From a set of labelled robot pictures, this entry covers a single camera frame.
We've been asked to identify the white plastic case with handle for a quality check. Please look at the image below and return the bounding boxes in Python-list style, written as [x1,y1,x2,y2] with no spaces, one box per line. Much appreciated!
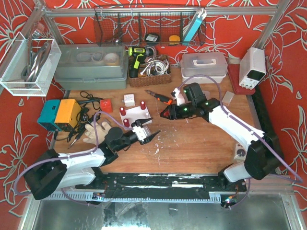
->
[180,52,228,83]

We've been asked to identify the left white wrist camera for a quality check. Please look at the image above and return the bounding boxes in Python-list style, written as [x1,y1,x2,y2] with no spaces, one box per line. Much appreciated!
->
[132,126,151,141]

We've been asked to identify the black cable chain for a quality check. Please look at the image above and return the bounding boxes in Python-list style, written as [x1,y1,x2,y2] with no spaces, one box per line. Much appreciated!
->
[253,85,284,166]

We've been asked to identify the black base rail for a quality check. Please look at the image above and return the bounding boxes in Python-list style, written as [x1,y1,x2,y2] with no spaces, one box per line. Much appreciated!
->
[76,172,247,200]

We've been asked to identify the green black cordless drill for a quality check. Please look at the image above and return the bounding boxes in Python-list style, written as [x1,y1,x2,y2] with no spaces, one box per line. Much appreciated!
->
[128,46,154,78]

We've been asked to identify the brown woven basket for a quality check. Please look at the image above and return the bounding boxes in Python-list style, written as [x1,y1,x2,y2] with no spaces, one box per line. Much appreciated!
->
[128,55,172,87]

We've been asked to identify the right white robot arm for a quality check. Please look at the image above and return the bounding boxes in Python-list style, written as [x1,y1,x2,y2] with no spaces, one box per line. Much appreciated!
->
[160,83,283,183]

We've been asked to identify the grey translucent storage box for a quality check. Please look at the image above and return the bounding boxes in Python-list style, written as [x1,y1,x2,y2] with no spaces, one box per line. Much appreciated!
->
[54,44,129,91]

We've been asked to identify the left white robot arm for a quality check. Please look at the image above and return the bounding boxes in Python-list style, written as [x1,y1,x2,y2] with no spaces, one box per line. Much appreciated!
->
[23,118,158,200]

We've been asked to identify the teal box device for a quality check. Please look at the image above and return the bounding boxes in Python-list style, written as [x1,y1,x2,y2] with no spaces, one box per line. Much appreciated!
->
[37,99,61,131]

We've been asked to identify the clear tray of red springs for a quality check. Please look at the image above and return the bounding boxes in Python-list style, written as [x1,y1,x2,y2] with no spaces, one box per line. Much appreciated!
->
[202,91,210,97]

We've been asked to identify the orange black handled pliers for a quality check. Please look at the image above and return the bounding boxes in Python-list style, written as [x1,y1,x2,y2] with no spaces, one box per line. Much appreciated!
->
[144,90,173,105]

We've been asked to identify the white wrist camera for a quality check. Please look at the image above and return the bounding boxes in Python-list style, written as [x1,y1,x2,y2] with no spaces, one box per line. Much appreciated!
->
[171,88,185,106]
[132,126,151,141]

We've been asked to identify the beige work glove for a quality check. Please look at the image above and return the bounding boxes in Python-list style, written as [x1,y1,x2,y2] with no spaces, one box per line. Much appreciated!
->
[83,121,111,144]

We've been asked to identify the small red cube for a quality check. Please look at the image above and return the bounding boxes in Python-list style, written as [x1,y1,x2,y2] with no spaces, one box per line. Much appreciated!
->
[100,99,113,114]

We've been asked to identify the blue white power strip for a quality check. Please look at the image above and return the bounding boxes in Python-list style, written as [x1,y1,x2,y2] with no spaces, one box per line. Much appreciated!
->
[183,17,202,46]

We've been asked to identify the red spring on peg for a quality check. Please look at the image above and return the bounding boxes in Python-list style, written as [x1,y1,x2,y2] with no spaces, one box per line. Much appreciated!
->
[119,107,127,116]

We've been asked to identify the white power supply unit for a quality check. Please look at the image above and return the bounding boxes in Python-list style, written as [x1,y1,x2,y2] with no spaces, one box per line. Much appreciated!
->
[239,47,266,90]

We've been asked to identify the white peg base plate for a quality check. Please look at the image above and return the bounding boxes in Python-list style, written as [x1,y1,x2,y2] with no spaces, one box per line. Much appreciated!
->
[119,106,151,130]

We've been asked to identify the white coiled cable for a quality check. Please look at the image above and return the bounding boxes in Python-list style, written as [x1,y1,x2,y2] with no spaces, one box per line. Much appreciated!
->
[141,59,170,76]

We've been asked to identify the red mat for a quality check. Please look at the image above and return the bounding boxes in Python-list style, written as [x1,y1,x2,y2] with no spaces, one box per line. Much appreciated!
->
[228,64,256,95]

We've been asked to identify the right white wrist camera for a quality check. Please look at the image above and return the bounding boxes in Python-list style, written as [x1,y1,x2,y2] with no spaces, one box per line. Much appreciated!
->
[171,88,185,106]

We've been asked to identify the black wire hanging basket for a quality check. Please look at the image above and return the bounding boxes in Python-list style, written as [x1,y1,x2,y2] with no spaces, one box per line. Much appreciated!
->
[93,4,207,47]

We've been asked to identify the clear acrylic wall bin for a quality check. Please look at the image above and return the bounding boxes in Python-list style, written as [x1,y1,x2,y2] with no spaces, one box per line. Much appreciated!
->
[0,33,61,97]

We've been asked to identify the small clear plastic bag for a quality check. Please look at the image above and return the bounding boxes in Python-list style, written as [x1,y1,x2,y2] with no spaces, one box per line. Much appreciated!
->
[222,91,235,106]

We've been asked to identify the yellow tape measure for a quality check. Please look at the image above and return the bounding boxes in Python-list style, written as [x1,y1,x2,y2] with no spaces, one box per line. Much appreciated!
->
[169,35,181,46]

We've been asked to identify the yellow box device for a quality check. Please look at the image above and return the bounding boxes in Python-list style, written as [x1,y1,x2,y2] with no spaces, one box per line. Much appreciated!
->
[55,99,81,132]

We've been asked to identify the white power adapter cube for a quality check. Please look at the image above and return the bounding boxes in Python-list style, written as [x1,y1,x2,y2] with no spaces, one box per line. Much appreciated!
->
[123,94,135,107]

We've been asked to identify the bagged small parts packet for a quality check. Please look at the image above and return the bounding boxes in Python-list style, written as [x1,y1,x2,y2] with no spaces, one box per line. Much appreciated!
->
[234,143,247,161]

